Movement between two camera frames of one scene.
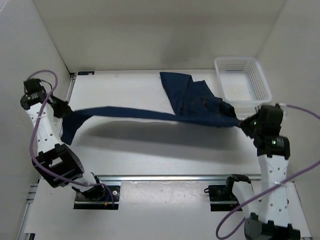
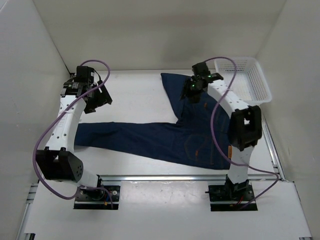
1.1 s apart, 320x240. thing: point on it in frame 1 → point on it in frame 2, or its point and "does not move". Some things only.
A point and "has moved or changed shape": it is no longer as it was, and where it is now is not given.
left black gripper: (64, 109) → (103, 98)
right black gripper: (244, 123) → (185, 91)
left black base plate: (82, 202) does not move
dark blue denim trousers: (196, 102) has moved or changed shape
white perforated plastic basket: (243, 83) does not move
